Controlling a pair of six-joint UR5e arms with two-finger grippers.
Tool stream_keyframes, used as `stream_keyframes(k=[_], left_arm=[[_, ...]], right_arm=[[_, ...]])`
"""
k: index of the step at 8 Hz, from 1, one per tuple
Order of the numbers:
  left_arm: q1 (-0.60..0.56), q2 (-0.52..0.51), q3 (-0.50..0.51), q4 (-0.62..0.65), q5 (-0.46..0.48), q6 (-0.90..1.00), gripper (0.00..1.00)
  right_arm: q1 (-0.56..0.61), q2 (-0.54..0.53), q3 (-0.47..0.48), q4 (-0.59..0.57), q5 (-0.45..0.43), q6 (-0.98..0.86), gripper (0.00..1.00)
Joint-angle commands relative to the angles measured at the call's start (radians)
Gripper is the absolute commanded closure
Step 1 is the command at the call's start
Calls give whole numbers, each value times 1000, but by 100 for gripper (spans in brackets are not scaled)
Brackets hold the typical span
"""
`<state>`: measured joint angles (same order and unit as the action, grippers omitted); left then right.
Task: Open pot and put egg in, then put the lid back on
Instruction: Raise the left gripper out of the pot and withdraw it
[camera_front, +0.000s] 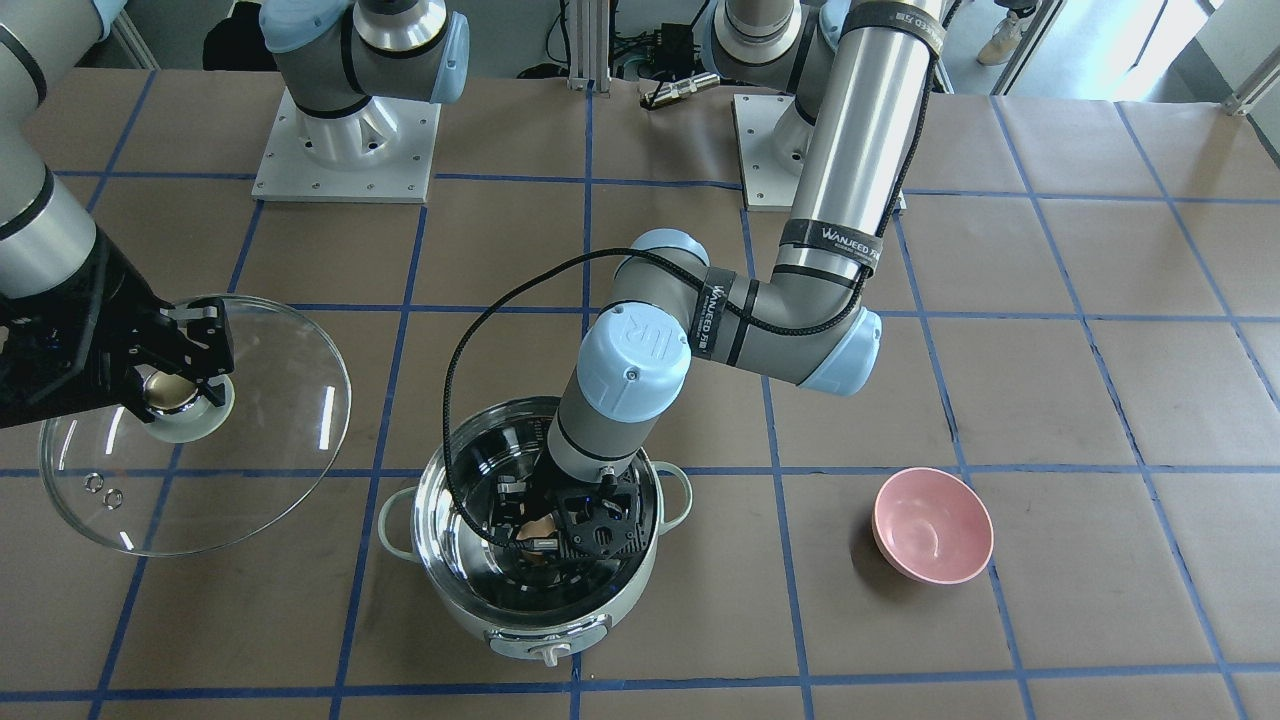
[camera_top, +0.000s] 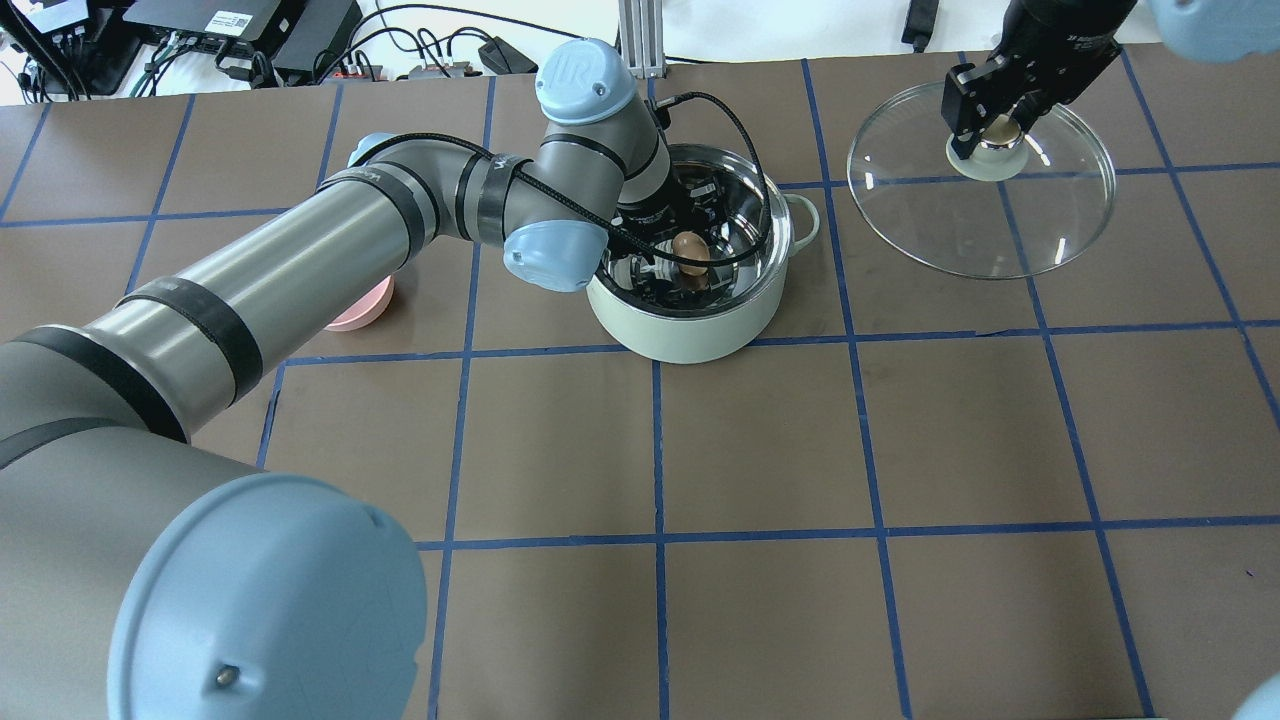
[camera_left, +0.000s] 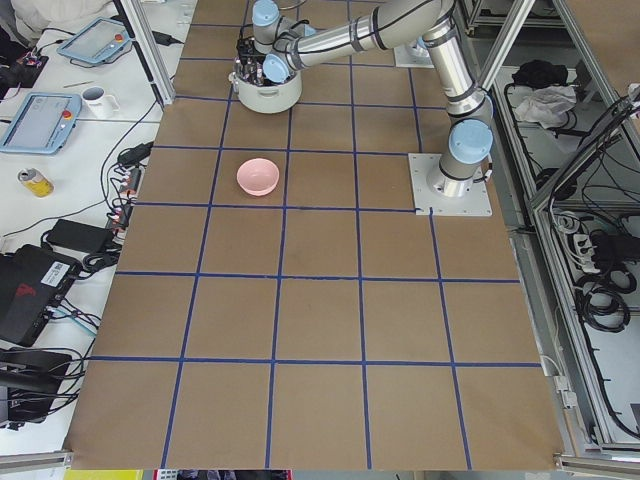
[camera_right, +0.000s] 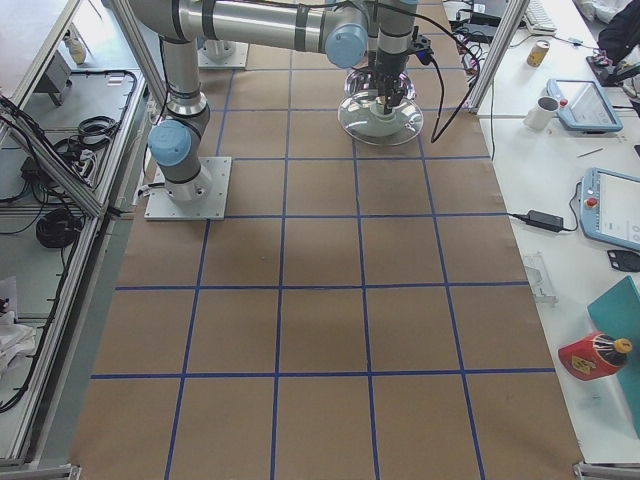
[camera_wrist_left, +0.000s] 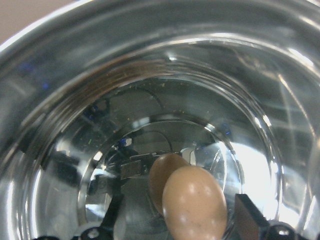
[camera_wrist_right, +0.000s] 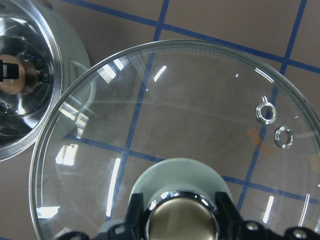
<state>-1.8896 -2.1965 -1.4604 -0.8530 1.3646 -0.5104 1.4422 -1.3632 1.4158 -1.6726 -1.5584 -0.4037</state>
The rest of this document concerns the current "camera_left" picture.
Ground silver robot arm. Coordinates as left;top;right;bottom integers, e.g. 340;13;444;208
229;1;493;198

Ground near teach pendant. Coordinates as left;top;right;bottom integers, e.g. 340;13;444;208
1;92;82;155

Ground white crumpled cloth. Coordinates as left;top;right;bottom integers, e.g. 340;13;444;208
514;86;577;129

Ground yellow drink can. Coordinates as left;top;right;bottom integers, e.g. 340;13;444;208
17;168;54;198

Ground black computer box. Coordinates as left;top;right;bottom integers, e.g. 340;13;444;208
1;244;81;347

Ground teach pendant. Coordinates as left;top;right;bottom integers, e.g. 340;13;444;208
57;18;131;65
1;92;82;155

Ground far teach pendant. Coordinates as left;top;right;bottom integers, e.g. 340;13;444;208
57;18;131;65

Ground black power adapter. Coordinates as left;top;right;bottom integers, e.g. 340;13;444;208
41;219;114;253

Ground white mug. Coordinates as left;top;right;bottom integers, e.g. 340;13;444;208
81;86;120;120

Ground pale green electric pot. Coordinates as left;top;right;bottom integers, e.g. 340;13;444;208
229;58;302;114

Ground pink bowl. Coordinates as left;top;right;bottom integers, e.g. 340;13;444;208
236;158;280;196

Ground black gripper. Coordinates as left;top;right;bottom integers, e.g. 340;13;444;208
235;38;265;80

